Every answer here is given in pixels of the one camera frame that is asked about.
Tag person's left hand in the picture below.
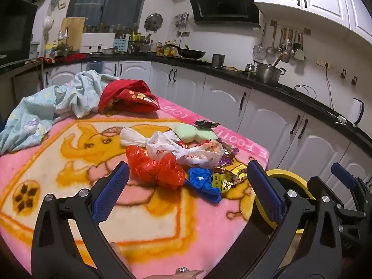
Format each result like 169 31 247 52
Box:
112 242 204 279

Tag plain white plastic bag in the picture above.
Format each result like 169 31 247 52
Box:
120 127 149 149

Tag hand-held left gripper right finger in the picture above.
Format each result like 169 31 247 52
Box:
232 160 345 279

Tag white upper cabinets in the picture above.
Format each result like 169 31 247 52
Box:
251 0 372 45

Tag black cable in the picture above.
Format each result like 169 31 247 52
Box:
293 67 346 123

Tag black wok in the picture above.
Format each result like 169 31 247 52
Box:
176 45 206 59

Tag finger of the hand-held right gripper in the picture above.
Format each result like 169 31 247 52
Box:
331 163 372 201
307 176 366 219

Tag row of window sill jars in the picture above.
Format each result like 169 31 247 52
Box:
83 23 138 34

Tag light blue patterned cloth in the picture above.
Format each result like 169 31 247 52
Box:
0 70 121 154

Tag wooden cutting board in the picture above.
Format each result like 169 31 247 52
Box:
60 17 86 52

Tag red plastic bag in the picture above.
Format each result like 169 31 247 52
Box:
126 145 186 187

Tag white red-printed plastic bag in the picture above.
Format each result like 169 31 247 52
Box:
145 131 225 169

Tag black range hood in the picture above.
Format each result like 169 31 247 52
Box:
183 0 260 25

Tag pink printed blanket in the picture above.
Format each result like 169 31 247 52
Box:
0 94 269 279

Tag black microwave oven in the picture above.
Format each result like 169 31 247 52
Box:
0 0 38 67

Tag white lower cabinets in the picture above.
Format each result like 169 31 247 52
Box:
43 60 372 210

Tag white device black handle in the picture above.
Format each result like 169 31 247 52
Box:
347 97 365 128

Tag red embroidered cloth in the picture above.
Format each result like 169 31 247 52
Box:
98 79 161 114

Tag row of hung kitchen utensils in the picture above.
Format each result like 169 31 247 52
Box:
252 23 306 63

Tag dark window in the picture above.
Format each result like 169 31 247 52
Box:
66 0 150 25

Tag steel stock pot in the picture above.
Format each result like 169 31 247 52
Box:
254 60 287 84

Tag blue plastic bag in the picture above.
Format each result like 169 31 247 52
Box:
186 167 222 203

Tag green plastic bag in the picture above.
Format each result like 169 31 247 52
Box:
173 123 199 143

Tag brown candy wrapper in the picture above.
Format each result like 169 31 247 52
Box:
221 139 239 155

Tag blue utensil holder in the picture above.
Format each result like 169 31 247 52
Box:
114 37 128 53

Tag yellow snack wrapper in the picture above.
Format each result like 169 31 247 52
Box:
212 164 249 194

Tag purple snack wrapper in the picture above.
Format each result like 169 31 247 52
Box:
213 154 234 169

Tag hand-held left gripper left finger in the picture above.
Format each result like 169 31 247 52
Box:
30 161 137 279

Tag row of seasoning bottles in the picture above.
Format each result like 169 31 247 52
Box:
128 32 179 57

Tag yellow round bin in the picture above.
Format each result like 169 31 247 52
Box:
256 169 314 236

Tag steel pan lid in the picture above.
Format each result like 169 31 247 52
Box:
144 13 163 32

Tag dark candy wrapper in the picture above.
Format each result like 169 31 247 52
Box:
193 119 222 129

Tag white cabinets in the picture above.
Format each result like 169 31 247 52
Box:
251 0 372 45
43 60 372 210

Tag black kitchen countertop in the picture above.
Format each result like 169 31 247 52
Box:
0 53 372 152

